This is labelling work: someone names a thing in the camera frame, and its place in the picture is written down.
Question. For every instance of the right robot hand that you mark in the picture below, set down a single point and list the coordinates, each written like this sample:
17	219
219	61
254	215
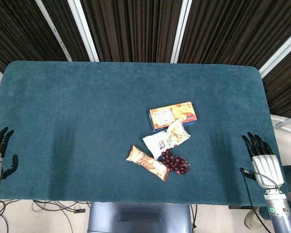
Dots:
265	165

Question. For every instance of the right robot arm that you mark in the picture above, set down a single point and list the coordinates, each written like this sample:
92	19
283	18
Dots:
280	211

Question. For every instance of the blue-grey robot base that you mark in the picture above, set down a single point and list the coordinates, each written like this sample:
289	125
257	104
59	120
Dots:
138	217

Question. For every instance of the white metal rack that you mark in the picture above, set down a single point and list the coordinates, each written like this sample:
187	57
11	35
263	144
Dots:
287	123

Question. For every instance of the red grape bunch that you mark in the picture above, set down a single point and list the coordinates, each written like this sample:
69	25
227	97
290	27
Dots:
174	163

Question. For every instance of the teal table cloth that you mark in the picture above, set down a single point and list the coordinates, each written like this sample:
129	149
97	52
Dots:
87	121

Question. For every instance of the white snack bag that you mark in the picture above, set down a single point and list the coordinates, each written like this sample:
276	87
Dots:
165	142

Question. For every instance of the orange cracker box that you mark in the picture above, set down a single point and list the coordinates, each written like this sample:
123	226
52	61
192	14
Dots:
173	115

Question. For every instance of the orange snack bar wrapper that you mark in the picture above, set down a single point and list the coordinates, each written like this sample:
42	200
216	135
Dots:
149	163

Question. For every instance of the dark brown curtain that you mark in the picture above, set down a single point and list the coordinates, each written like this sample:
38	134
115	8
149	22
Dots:
135	26

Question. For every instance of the white frame bar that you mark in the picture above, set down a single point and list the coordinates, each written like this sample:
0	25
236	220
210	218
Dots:
280	53
53	29
83	30
182	30

